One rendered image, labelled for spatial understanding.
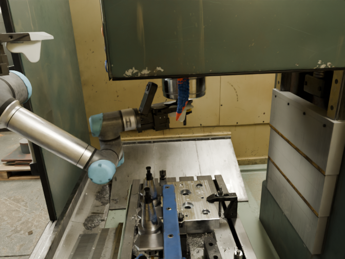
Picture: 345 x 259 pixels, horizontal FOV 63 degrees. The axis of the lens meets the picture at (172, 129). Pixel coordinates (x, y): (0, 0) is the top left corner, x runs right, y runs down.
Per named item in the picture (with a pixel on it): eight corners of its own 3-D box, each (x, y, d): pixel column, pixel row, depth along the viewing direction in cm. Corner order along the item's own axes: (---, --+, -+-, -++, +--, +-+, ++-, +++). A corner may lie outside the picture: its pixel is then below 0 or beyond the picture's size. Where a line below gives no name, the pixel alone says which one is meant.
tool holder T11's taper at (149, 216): (156, 229, 70) (154, 206, 68) (138, 227, 71) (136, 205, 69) (159, 218, 74) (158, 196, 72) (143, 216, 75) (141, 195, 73)
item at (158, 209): (137, 221, 76) (137, 219, 75) (138, 209, 81) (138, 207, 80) (163, 220, 76) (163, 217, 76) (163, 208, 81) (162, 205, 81)
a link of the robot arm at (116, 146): (99, 174, 95) (92, 145, 91) (106, 160, 105) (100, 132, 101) (121, 172, 95) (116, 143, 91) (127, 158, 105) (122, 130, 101)
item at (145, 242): (134, 252, 65) (133, 250, 65) (135, 236, 70) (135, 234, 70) (164, 251, 66) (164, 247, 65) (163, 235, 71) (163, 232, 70)
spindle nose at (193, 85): (213, 97, 97) (214, 61, 92) (169, 102, 92) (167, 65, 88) (196, 88, 111) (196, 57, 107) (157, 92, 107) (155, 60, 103)
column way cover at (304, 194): (309, 257, 101) (333, 123, 83) (263, 186, 145) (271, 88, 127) (323, 256, 101) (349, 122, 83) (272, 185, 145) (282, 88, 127)
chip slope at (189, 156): (104, 228, 161) (98, 189, 152) (119, 171, 223) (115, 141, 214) (257, 219, 164) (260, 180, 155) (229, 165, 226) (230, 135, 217)
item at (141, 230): (159, 240, 70) (158, 232, 69) (135, 238, 71) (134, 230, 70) (163, 223, 76) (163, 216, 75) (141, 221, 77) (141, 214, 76)
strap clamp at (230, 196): (207, 219, 122) (207, 190, 117) (206, 215, 125) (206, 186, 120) (236, 217, 123) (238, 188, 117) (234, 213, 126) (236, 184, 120)
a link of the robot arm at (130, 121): (119, 107, 100) (122, 113, 92) (132, 105, 101) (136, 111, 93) (122, 127, 102) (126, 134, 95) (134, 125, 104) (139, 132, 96)
